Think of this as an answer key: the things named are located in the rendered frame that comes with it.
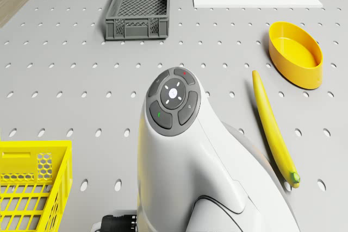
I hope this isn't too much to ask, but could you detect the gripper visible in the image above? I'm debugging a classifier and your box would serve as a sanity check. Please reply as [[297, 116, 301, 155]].
[[90, 209, 139, 232]]

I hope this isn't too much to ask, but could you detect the yellow basket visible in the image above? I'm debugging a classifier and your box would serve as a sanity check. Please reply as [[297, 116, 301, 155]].
[[0, 140, 73, 232]]

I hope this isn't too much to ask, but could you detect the banana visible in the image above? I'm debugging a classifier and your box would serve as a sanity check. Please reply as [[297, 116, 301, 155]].
[[251, 70, 301, 189]]

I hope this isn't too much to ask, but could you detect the dark grey basket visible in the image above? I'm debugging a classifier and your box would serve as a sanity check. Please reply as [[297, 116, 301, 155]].
[[104, 0, 170, 41]]

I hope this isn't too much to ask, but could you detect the yellow bowl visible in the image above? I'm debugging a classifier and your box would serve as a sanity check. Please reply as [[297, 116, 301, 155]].
[[268, 21, 324, 90]]

